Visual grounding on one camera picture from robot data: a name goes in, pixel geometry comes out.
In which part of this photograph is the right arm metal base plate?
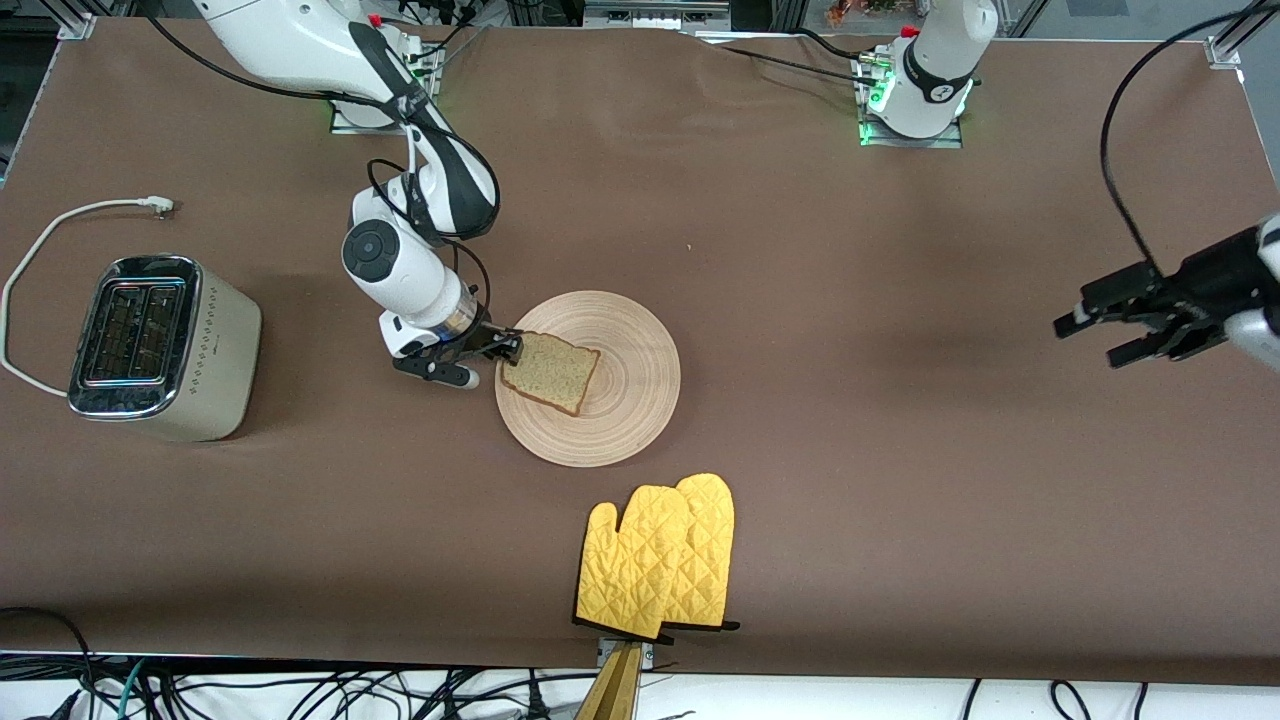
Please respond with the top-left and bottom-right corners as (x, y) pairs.
(330, 25), (441, 136)

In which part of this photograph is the small metal bracket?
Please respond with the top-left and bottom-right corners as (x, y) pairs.
(597, 637), (656, 669)

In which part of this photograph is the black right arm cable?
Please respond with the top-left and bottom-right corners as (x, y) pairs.
(145, 15), (501, 336)

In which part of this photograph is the brass coloured bar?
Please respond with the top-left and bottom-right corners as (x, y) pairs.
(575, 640), (643, 720)

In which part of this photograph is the white toaster power cord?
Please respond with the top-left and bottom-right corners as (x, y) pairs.
(0, 196), (177, 398)

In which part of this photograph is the black looped floor cable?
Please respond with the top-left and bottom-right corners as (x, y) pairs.
(0, 605), (96, 720)

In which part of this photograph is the cream and chrome toaster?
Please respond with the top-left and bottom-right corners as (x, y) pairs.
(67, 255), (263, 443)

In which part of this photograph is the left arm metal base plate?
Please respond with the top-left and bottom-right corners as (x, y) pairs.
(855, 55), (966, 149)

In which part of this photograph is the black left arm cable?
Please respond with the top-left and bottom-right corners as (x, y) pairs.
(1100, 3), (1280, 281)

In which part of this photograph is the aluminium profile frame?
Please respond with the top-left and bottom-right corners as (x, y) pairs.
(583, 0), (733, 31)

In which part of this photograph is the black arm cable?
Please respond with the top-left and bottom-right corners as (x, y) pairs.
(1100, 3), (1280, 281)
(145, 15), (501, 336)

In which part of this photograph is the black cable tangle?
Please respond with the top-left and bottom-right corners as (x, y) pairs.
(150, 668), (561, 720)

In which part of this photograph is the round wooden plate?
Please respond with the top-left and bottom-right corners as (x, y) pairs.
(494, 290), (682, 469)

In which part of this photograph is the teal cable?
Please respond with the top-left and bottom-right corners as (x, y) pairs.
(118, 658), (151, 720)

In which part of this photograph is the yellow quilted oven mitt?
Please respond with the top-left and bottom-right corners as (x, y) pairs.
(660, 473), (741, 633)
(575, 485), (693, 641)

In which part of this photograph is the brown bread slice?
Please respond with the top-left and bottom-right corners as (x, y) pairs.
(500, 332), (602, 418)

